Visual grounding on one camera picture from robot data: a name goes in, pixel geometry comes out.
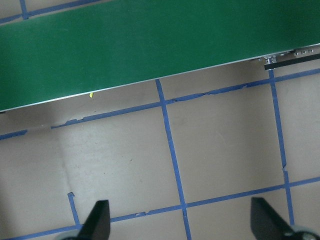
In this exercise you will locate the green conveyor belt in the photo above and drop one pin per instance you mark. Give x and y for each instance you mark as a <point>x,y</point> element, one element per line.
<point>150,50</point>

